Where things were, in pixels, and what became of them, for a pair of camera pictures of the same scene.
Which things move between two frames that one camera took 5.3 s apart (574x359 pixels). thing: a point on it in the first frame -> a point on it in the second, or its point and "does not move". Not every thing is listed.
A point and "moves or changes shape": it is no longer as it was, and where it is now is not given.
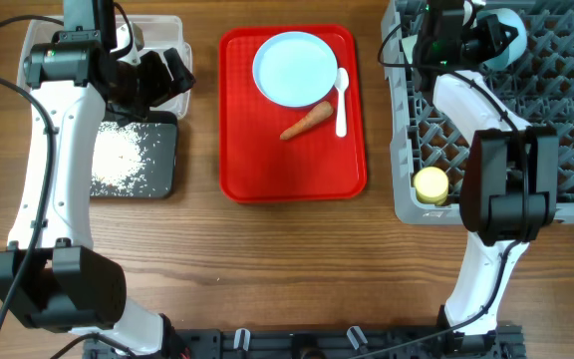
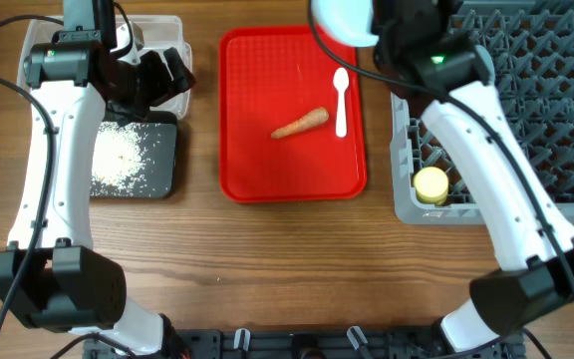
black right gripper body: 479,43 -> 443,18
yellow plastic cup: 431,185 does not move
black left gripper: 160,84 does not move
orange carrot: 316,114 moves or changes shape
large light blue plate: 294,69 -> 346,21
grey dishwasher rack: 557,81 does not move
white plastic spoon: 342,80 does not move
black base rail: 325,343 does not move
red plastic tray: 312,166 does not move
